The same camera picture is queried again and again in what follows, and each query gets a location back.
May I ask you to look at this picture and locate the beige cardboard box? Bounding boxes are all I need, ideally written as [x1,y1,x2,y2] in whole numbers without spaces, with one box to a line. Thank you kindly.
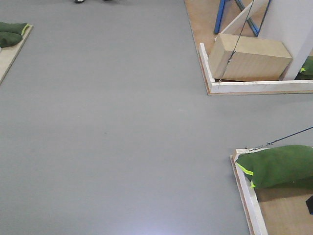
[209,34,292,82]

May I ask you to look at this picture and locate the white diagonal wooden board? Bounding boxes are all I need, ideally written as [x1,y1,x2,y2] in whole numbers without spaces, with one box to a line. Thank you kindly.
[214,0,271,37]

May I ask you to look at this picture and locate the green sandbag lower right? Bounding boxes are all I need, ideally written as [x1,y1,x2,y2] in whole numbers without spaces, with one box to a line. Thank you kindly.
[235,145,313,189]

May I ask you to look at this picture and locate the green sandbag behind panel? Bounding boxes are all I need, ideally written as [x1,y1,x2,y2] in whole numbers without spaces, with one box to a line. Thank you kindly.
[295,56,313,80]

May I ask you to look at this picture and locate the wooden platform far left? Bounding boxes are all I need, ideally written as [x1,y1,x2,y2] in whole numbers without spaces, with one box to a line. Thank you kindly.
[0,25,33,83]

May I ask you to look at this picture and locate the green sandbag far left upper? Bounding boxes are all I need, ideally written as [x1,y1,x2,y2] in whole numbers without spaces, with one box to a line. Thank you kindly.
[0,22,31,36]

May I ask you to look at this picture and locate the green sandbag far left lower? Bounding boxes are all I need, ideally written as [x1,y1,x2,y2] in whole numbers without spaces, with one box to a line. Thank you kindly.
[0,32,22,48]

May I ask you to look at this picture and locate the dark tension cord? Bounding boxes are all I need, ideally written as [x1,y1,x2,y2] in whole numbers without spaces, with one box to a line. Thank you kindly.
[217,0,255,89]

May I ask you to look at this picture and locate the blue tension cord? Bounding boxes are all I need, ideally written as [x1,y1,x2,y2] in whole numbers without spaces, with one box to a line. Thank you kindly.
[244,126,313,150]

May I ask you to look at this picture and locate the white wooden base frame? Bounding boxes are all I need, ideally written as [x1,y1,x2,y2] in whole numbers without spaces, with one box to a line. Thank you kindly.
[198,43,313,95]

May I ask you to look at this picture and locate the white frame lower right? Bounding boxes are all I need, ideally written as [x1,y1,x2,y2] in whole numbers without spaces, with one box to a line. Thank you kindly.
[230,149,268,235]

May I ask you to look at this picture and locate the blue metal stand frame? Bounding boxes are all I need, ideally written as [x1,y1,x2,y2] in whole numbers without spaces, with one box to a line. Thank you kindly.
[220,0,266,36]

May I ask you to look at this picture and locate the white wall panel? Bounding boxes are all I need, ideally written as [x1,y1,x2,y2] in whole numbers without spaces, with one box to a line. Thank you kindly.
[259,0,313,80]

